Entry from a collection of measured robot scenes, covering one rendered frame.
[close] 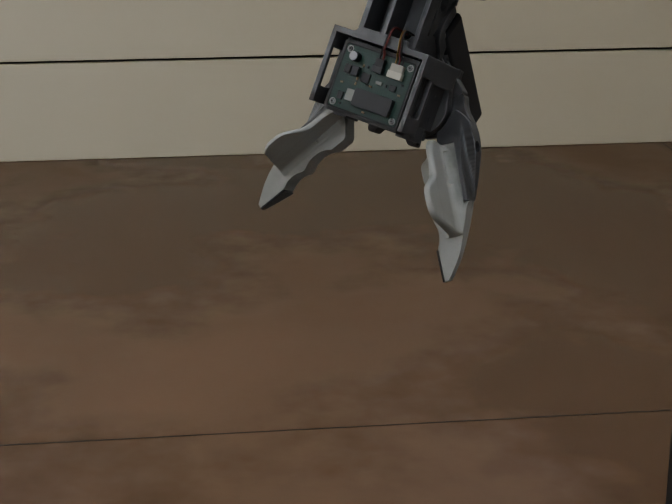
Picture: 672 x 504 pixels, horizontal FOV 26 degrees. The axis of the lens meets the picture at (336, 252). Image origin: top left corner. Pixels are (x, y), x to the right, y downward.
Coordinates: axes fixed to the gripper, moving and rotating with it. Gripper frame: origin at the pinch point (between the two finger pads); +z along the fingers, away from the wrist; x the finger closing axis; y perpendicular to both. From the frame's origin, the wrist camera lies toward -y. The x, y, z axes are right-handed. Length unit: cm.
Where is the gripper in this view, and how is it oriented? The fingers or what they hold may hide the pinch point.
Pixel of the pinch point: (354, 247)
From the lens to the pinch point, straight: 100.9
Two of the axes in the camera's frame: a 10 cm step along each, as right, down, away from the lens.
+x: 8.5, 3.4, -4.1
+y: -4.2, -0.5, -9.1
